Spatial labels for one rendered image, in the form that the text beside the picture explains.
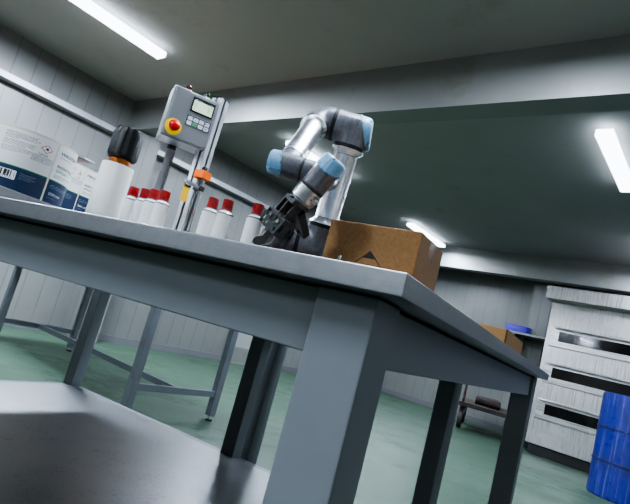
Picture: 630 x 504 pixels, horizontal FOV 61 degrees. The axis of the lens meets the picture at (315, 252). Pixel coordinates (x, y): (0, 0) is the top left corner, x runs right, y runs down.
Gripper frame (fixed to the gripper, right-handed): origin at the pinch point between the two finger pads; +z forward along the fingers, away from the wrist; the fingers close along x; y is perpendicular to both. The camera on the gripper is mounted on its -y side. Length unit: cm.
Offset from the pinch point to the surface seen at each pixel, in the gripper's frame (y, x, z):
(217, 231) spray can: 3.0, -15.5, 3.7
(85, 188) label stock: 22, -50, 21
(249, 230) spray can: 3.3, -6.3, -3.8
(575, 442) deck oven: -624, 99, 17
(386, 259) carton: -18.1, 22.4, -23.2
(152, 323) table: -114, -106, 104
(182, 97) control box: -1, -70, -18
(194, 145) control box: -9, -59, -7
